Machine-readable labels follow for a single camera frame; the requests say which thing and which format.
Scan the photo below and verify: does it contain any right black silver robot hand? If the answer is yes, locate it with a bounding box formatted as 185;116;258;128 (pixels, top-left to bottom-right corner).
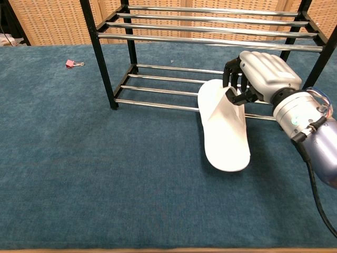
222;51;303;106

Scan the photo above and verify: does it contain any white slipper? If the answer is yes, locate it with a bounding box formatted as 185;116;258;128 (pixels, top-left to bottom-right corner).
197;79;251;173

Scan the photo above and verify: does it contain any black chrome shoe rack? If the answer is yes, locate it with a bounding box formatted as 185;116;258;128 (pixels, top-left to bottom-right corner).
79;0;337;122

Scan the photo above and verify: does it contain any pink binder clip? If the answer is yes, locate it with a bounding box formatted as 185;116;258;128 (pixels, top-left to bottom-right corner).
65;59;85;70

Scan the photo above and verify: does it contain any blue carpet mat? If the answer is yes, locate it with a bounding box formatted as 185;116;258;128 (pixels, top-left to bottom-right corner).
0;38;337;250

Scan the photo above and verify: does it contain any wooden perforated folding screen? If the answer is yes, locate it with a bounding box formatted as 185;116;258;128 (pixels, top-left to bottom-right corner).
7;0;337;46

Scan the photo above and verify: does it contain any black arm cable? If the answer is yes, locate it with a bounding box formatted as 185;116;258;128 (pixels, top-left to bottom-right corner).
290;137;337;238

